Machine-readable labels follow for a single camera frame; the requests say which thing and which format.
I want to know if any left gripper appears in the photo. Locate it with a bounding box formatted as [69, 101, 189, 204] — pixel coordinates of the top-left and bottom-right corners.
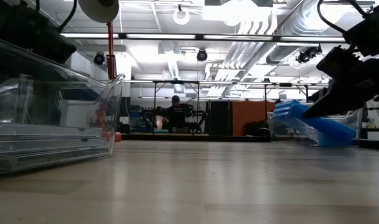
[30, 29, 78, 65]

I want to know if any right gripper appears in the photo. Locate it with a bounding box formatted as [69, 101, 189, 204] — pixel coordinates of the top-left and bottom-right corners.
[302, 45, 379, 119]

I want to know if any black ceiling spotlight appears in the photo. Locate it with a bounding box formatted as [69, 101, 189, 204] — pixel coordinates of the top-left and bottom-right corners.
[295, 44, 324, 65]

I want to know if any clear plastic bin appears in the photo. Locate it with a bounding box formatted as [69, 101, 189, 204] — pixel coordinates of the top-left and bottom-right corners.
[0, 34, 126, 177]
[267, 102, 368, 148]

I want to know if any red desk lamp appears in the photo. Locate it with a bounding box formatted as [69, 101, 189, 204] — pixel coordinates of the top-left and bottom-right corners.
[78, 0, 123, 143]

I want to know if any black bag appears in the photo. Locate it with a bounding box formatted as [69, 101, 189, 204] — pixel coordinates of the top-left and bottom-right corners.
[243, 120, 271, 137]

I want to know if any orange partition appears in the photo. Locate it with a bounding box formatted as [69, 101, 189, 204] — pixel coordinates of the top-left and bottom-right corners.
[232, 100, 276, 136]

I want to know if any black monitor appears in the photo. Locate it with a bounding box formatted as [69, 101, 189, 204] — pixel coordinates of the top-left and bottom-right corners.
[119, 96, 131, 118]

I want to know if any overhead light beam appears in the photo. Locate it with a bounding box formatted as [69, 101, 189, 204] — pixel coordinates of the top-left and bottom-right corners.
[60, 32, 347, 44]

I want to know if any black partition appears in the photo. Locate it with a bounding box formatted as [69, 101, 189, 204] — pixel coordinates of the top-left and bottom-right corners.
[207, 100, 233, 136]

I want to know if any person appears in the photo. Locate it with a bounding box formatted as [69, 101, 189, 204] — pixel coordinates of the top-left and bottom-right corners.
[162, 95, 192, 133]

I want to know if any round black wall lamp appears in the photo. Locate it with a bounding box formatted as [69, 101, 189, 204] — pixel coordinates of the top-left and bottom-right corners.
[93, 52, 106, 67]

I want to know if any black background rig frame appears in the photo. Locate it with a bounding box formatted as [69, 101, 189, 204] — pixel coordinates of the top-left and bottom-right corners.
[152, 80, 200, 135]
[263, 82, 310, 123]

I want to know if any white ring light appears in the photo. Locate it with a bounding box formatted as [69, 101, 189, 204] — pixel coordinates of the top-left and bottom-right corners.
[172, 7, 191, 26]

